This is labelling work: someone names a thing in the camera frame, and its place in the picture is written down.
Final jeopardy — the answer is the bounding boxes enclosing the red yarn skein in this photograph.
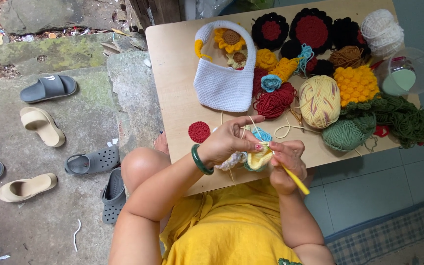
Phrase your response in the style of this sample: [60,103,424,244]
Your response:
[253,81,297,119]

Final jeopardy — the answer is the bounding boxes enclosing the small black red crochet piece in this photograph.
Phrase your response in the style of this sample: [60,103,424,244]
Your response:
[305,57,335,77]

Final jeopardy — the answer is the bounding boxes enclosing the cream yarn strand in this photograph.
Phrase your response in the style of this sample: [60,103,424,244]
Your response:
[220,110,324,148]

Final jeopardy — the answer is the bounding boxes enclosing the yellow crochet sunflower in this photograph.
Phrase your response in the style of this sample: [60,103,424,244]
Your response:
[213,28,247,54]

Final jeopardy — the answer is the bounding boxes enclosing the red crochet circle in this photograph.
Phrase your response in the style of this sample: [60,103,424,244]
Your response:
[188,121,211,144]

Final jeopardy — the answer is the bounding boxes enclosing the light blue yarn strands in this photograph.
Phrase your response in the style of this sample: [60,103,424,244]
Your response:
[294,44,315,77]

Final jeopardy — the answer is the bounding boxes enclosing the cream crochet piece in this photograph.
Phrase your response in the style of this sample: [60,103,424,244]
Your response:
[214,151,248,172]

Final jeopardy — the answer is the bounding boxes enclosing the yellow bobble crochet piece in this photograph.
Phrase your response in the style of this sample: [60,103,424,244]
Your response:
[333,65,381,108]

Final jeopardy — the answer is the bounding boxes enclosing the person's left hand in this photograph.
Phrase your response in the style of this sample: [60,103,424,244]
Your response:
[198,115,266,169]

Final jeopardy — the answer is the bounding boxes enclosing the sage green yarn ball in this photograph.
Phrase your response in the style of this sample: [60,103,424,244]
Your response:
[321,113,377,152]

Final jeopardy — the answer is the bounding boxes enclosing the blue crochet rose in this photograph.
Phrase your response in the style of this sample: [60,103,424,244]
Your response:
[260,74,283,93]

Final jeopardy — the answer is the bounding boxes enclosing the black red crochet flower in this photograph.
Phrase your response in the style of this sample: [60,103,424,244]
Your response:
[251,12,290,52]

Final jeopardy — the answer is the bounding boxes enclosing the yellow crochet hook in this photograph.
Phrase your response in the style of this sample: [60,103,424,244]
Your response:
[271,146,311,196]

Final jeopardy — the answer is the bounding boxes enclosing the black yarn ball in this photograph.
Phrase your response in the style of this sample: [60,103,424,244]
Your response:
[280,39,303,60]

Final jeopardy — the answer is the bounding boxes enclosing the dark wooden planks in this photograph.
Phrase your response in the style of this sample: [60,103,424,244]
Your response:
[129,0,182,32]

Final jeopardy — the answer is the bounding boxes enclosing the person's right hand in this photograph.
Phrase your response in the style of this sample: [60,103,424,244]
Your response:
[269,140,308,196]

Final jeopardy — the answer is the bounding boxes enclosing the dark green yarn heap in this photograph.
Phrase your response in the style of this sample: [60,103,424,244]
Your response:
[340,93,424,150]

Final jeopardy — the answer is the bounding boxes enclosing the white crochet bag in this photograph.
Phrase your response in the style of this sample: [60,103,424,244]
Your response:
[193,20,257,113]

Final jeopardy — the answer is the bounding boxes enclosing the white yarn ball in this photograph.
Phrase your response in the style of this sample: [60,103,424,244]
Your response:
[360,9,405,57]

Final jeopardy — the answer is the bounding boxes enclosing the person's left leg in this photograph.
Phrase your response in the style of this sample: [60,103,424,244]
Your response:
[121,130,172,196]

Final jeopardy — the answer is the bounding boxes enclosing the white string scrap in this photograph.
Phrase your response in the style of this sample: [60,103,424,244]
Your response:
[72,219,82,253]

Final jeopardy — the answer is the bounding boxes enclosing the cream variegated yarn ball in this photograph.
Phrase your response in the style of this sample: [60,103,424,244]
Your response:
[298,75,342,129]

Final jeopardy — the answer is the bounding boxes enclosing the yellow crochet rose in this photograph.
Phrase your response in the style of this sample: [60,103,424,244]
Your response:
[255,48,279,72]

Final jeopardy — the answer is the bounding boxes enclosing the small cream crochet sunflower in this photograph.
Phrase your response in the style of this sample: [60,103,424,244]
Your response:
[226,50,249,70]

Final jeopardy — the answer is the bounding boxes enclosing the beige slide sandal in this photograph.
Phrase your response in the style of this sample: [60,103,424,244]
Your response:
[0,172,58,203]
[19,106,66,148]

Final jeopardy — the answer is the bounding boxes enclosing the large black red crochet round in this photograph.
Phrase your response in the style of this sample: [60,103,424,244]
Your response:
[289,7,333,56]

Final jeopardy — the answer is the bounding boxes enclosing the clear plastic bag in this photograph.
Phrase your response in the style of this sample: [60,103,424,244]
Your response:
[195,0,275,20]

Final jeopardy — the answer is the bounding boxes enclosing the brown yarn ball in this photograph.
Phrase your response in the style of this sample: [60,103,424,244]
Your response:
[329,45,368,70]

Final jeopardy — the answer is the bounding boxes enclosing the plaid floor mat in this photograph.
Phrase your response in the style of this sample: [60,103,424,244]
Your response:
[324,198,424,265]

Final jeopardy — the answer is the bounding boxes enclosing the clear plastic cup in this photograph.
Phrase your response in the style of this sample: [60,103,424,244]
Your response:
[381,47,424,97]

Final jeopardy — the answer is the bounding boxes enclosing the green jade bangle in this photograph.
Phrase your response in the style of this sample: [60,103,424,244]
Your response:
[192,144,215,176]

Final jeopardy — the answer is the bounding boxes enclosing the person's yellow dress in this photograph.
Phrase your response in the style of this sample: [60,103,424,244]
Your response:
[160,178,305,265]

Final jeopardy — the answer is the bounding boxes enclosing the gold scissors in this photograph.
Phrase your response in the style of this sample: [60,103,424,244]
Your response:
[289,96,305,133]

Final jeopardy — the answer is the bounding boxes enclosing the grey clog shoe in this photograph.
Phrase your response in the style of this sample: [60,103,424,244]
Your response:
[101,167,127,225]
[64,145,121,176]

